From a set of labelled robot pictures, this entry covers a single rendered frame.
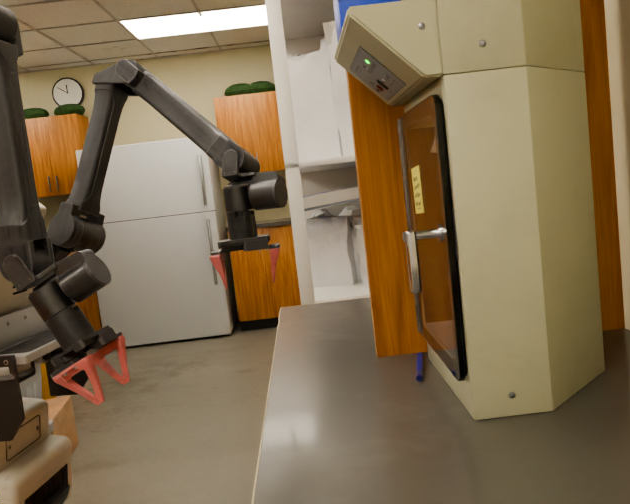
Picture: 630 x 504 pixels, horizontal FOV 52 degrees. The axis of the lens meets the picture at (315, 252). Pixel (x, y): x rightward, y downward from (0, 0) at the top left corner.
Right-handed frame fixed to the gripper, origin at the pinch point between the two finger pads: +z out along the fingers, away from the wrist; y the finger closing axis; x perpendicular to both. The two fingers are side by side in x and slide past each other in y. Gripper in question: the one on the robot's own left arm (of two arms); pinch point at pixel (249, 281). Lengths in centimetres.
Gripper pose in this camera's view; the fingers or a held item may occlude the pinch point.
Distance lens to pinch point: 133.8
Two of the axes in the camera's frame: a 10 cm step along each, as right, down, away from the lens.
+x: -0.3, -0.9, 10.0
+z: 1.3, 9.9, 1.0
